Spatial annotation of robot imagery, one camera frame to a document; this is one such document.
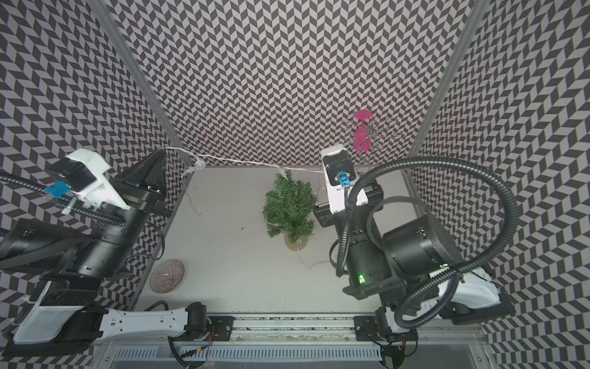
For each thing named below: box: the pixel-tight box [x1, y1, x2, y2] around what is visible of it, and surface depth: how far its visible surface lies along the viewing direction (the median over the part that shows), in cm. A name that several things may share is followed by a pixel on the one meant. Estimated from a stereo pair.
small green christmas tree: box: [262, 169, 318, 252], surface depth 72 cm
